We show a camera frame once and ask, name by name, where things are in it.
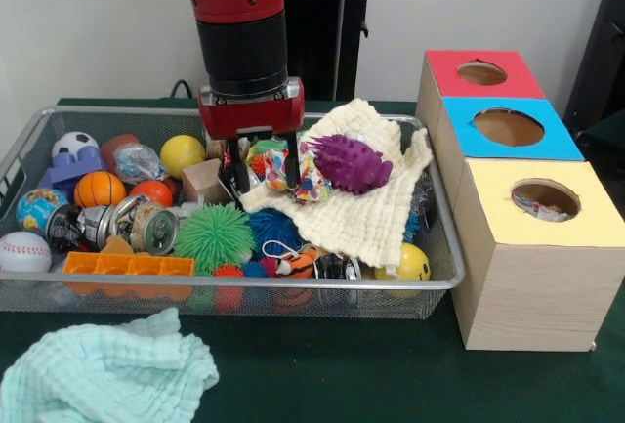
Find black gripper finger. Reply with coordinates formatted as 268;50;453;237
282;131;300;190
227;135;251;195

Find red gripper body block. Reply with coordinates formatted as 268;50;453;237
197;78;307;141

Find colourful dotted cloth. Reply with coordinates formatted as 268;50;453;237
246;137;334;205

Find purple spiky hedgehog toy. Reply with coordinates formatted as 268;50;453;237
307;133;395;197

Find cream knitted cloth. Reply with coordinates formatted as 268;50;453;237
241;98;435;269

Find light blue muslin cloth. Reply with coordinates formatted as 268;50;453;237
0;308;220;423

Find multicoloured frayed cloth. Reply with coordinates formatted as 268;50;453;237
512;190;572;223

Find wooden box with three holes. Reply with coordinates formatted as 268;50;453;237
414;49;625;352

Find plain yellow ball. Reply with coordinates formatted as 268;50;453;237
159;134;207;180

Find green spiky ball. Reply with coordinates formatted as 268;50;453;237
174;203;256;274

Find red rubber ball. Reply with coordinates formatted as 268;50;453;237
129;180;175;208

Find orange basketball toy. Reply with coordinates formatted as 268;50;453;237
73;171;127;208

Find orange plastic tray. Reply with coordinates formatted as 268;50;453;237
62;251;195;298

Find yellow smiley ball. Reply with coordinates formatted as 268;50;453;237
374;242;432;282

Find black and white soccer ball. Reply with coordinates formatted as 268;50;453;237
52;131;101;160

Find white baseball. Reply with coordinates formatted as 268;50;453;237
0;231;53;274

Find black looped cable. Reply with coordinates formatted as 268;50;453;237
169;78;197;100

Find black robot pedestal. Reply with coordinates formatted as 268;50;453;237
283;0;395;102

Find wire mesh bin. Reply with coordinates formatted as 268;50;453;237
0;105;466;319

